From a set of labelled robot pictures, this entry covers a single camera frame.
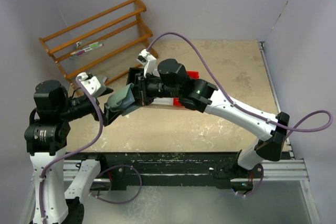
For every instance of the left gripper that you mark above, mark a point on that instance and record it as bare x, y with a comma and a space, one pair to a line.
99, 112

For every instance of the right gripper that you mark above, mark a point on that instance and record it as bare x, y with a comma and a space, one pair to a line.
140, 87

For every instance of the green card holder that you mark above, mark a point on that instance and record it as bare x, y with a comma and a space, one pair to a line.
122, 99

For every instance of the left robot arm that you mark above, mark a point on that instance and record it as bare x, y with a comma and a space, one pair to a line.
46, 141

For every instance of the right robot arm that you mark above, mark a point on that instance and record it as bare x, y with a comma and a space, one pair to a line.
171, 80

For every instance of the black plastic bin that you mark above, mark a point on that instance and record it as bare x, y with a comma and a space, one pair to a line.
135, 76

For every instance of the white plastic bin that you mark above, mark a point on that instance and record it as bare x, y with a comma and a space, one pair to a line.
163, 101

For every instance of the red plastic bin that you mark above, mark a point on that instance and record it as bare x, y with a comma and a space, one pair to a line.
192, 75

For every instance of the pens on rack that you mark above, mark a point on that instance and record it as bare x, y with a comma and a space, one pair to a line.
78, 52

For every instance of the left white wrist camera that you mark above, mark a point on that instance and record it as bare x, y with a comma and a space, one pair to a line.
90, 84

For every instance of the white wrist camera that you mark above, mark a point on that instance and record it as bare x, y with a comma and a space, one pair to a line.
90, 84
148, 61

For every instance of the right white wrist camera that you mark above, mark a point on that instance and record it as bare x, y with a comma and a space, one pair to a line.
148, 61

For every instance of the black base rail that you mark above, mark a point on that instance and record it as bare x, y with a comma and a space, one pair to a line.
198, 169

